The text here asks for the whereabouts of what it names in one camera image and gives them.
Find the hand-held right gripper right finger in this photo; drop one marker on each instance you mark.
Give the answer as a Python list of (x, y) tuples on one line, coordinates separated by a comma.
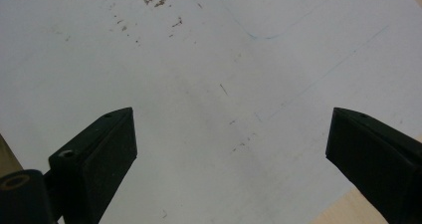
[(378, 157)]

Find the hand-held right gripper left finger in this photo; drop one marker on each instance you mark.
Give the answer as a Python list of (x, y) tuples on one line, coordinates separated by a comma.
[(96, 164)]

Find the white table mat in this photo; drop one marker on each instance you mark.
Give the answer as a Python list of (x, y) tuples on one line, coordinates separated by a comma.
[(215, 84)]

